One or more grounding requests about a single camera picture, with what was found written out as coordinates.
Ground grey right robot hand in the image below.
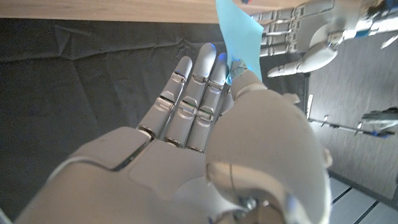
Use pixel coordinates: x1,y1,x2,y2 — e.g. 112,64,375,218
14,42,333,224

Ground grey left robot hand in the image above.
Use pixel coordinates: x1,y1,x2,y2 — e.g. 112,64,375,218
251,0,379,78

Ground blue sticky note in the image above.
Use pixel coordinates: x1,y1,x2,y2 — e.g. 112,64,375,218
215,0,264,85

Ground black curtain backdrop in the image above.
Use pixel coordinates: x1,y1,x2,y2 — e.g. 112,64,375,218
0,17,308,220

